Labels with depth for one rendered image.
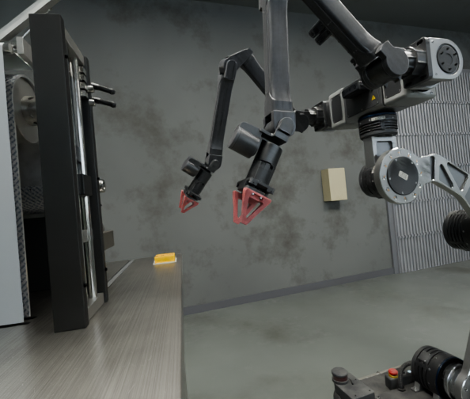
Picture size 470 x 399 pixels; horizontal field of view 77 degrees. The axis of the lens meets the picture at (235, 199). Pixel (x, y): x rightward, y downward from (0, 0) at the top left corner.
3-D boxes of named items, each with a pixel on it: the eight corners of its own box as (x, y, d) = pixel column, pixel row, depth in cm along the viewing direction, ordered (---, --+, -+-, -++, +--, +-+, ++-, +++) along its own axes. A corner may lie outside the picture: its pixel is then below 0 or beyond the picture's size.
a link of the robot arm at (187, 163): (221, 162, 123) (216, 158, 131) (198, 147, 118) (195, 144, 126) (205, 186, 125) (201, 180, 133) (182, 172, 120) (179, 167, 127)
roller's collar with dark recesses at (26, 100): (52, 119, 64) (50, 90, 64) (21, 121, 63) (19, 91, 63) (64, 127, 70) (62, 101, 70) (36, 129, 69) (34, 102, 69)
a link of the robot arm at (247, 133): (296, 120, 70) (280, 131, 78) (254, 96, 67) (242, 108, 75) (278, 165, 68) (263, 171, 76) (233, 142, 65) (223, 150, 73)
